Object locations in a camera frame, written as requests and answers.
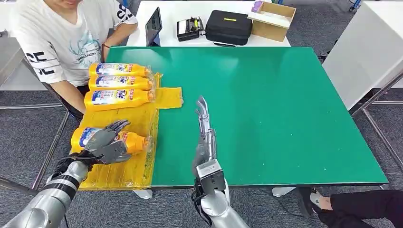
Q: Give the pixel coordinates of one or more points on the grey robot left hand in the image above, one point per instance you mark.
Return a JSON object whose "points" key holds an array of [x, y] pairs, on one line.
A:
{"points": [[100, 140]]}

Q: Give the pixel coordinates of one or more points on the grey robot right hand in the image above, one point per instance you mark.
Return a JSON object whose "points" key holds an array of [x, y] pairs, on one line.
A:
{"points": [[206, 144]]}

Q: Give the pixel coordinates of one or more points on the orange drink bottle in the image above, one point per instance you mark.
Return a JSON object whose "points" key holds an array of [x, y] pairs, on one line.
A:
{"points": [[133, 141], [140, 70], [141, 83], [138, 96]]}

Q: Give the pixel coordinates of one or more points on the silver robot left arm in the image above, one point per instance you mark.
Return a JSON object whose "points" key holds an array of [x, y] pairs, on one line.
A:
{"points": [[56, 195]]}

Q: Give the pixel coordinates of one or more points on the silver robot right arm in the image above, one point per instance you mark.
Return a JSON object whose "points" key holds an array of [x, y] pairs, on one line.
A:
{"points": [[220, 210]]}

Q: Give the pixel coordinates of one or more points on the yellow plastic sheet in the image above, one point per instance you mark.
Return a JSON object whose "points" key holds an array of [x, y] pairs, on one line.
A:
{"points": [[132, 121]]}

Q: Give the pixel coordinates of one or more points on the green table mat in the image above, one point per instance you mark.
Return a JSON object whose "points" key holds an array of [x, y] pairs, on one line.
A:
{"points": [[283, 110]]}

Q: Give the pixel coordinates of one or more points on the seated person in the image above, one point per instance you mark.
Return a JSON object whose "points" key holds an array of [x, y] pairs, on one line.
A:
{"points": [[63, 41]]}

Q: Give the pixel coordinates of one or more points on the black label printer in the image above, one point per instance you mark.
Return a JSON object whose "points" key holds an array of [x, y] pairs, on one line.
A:
{"points": [[189, 30]]}

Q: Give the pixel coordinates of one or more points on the black zipped carry case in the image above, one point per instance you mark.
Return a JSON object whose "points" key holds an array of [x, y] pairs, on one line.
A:
{"points": [[229, 28]]}

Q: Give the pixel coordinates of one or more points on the black tablet on stand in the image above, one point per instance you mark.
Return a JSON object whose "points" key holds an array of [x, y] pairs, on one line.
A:
{"points": [[153, 26]]}

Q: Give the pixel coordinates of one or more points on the open cardboard box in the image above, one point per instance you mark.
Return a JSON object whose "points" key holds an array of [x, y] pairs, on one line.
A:
{"points": [[271, 30]]}

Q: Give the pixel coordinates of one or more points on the white table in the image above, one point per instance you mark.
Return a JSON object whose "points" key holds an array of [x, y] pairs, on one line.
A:
{"points": [[176, 12]]}

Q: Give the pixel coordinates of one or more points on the purple item in box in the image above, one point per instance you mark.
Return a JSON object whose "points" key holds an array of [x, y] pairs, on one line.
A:
{"points": [[257, 6]]}

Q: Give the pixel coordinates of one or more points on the pale table with metal legs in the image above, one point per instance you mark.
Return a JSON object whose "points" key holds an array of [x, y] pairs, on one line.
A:
{"points": [[362, 53]]}

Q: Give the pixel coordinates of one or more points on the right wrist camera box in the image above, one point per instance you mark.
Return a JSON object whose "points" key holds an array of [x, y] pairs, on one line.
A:
{"points": [[211, 176]]}

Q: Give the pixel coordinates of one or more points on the metal table frame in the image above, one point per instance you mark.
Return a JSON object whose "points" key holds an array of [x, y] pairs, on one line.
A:
{"points": [[50, 151]]}

